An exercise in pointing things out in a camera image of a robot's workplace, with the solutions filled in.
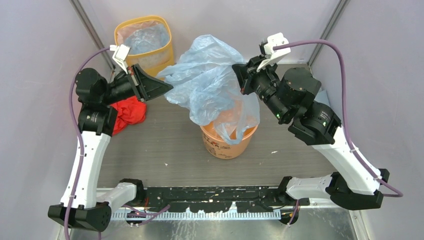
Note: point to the light blue trash bag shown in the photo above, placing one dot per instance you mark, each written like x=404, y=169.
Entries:
x=204, y=82

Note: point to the orange round trash bin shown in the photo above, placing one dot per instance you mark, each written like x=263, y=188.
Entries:
x=225, y=142

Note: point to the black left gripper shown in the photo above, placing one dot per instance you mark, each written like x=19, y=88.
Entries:
x=144, y=86

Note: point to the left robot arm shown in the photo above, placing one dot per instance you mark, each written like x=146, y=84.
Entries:
x=80, y=207

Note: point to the right aluminium frame post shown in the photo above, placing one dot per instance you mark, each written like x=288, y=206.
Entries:
x=331, y=24

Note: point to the folded blue bag in corner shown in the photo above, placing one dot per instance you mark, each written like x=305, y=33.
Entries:
x=322, y=97

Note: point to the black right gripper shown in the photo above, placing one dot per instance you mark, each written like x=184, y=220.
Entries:
x=247, y=73

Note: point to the red crumpled trash bag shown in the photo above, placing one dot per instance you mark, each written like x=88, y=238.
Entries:
x=130, y=111

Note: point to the aluminium frame post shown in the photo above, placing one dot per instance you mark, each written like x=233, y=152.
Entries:
x=87, y=23
x=331, y=24

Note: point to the slotted white cable duct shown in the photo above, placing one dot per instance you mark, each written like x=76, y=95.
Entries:
x=124, y=214

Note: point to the yellow mesh trash bin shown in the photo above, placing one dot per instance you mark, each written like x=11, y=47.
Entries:
x=151, y=62

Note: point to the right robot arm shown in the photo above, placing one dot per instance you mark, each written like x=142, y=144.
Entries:
x=292, y=99

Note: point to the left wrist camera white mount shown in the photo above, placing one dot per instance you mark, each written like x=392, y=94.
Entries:
x=120, y=53

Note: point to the blue bag inside yellow bin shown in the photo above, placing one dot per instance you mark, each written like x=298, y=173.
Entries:
x=148, y=39

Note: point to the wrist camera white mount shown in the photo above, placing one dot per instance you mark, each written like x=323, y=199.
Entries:
x=120, y=53
x=272, y=56

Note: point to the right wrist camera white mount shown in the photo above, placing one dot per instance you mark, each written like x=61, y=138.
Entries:
x=272, y=56

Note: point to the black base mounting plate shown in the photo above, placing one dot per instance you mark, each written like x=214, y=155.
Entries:
x=212, y=199

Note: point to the left aluminium frame post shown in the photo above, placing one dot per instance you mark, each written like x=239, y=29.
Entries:
x=87, y=23

